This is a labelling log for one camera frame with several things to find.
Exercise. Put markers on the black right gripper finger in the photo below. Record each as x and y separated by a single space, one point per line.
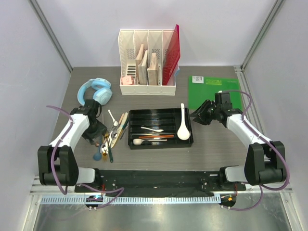
207 121
203 112

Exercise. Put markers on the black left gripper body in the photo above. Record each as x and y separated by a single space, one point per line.
95 130

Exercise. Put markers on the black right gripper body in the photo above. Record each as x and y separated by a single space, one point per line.
217 109

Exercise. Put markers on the blue plastic spoon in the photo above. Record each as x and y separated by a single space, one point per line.
98 155

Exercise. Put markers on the light blue headphones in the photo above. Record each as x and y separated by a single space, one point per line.
102 89

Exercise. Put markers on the small white ceramic spoon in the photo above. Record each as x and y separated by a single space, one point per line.
139 142

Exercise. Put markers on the black cutlery tray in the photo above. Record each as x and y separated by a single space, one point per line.
168 119

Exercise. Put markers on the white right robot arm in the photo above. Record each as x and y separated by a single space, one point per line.
265 160

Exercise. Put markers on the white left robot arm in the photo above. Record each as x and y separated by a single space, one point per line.
56 162

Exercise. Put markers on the white thin plastic spoon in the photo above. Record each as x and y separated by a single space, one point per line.
115 123

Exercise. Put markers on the large white ceramic spoon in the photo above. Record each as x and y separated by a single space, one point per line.
183 133

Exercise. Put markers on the orange chopstick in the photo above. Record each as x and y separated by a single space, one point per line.
156 136

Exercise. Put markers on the black spoon in tray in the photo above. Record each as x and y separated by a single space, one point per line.
146 142

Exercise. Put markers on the white chopstick in tray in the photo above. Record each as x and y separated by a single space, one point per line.
155 140

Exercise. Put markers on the pink cube box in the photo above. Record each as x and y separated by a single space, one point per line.
127 80

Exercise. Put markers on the magenta plastic folder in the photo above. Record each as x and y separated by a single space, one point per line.
172 56

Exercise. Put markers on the wooden board right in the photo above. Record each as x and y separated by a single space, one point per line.
153 70

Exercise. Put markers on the wooden board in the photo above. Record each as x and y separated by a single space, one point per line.
141 62
153 70

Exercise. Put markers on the wooden board left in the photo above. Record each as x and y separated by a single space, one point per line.
141 62

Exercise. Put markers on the white file organizer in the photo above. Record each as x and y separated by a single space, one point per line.
149 61

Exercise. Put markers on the green handled utensil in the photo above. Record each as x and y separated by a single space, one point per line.
110 154

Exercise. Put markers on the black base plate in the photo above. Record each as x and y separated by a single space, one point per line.
169 181

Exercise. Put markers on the white cable duct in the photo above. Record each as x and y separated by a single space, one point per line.
93 199

